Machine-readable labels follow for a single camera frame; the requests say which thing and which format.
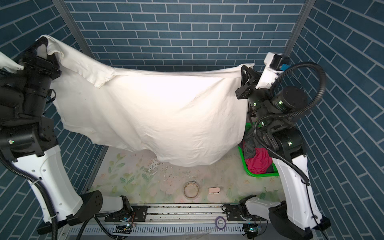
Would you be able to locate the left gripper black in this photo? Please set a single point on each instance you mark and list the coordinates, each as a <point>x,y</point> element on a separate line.
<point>30,64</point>

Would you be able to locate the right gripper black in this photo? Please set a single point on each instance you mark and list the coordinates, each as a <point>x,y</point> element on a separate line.
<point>248,84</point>

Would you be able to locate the green plastic basket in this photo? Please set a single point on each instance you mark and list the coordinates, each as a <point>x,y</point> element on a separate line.
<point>274,174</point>

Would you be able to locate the white t shirt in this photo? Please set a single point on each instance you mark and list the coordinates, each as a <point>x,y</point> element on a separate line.
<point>186,119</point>

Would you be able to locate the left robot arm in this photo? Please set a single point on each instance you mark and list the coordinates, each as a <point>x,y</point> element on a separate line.
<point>30,148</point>

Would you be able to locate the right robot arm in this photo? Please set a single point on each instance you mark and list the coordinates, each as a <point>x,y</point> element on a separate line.
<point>274,129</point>

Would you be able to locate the grey t shirt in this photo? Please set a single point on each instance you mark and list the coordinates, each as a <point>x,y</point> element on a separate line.
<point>249,145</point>

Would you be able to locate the magenta t shirt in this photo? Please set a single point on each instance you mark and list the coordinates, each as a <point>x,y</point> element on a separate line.
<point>262,163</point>

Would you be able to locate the pink eraser block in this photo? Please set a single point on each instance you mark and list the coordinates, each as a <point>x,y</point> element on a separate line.
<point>214,190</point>

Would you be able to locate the purple tape roll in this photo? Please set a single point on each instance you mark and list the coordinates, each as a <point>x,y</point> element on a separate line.
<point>220,223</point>

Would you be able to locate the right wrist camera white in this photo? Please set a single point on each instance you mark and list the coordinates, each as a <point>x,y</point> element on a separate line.
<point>275,65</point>

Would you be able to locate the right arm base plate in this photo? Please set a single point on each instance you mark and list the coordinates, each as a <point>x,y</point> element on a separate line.
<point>239,213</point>

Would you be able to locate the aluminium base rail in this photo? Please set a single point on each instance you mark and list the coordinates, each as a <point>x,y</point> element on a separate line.
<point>195,212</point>

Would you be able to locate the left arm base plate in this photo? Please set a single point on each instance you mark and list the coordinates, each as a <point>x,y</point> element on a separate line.
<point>136,214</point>

